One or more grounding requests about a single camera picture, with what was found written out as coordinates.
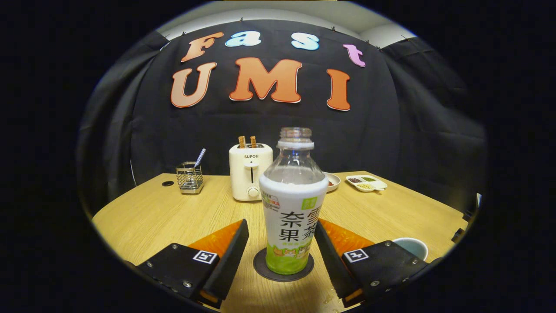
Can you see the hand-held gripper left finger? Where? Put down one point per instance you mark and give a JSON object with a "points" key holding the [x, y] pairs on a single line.
{"points": [[228, 261]]}

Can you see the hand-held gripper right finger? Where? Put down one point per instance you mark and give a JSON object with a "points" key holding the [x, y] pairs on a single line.
{"points": [[332, 261]]}

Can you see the dark round coaster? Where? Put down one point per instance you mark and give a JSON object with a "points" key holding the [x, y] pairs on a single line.
{"points": [[260, 270]]}

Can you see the white green juice bottle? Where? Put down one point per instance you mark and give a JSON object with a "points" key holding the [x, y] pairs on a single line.
{"points": [[293, 217]]}

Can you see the round cream plate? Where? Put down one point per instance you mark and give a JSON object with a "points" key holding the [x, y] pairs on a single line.
{"points": [[335, 182]]}

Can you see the white divided condiment dish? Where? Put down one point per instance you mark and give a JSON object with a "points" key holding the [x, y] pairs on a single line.
{"points": [[367, 183]]}

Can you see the wooden table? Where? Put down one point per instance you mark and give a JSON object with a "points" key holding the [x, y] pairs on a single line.
{"points": [[152, 217]]}

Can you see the cream white toaster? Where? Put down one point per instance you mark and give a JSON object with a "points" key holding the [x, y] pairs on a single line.
{"points": [[243, 174]]}

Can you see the black backdrop cloth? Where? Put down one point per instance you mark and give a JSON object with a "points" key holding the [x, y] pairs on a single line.
{"points": [[369, 139]]}

